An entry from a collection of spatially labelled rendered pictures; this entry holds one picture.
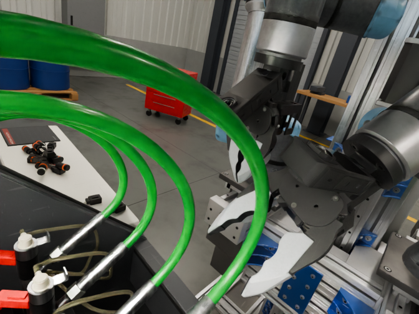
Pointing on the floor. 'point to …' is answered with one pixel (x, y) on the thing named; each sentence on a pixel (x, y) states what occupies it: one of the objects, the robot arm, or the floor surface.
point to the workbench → (317, 91)
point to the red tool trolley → (168, 102)
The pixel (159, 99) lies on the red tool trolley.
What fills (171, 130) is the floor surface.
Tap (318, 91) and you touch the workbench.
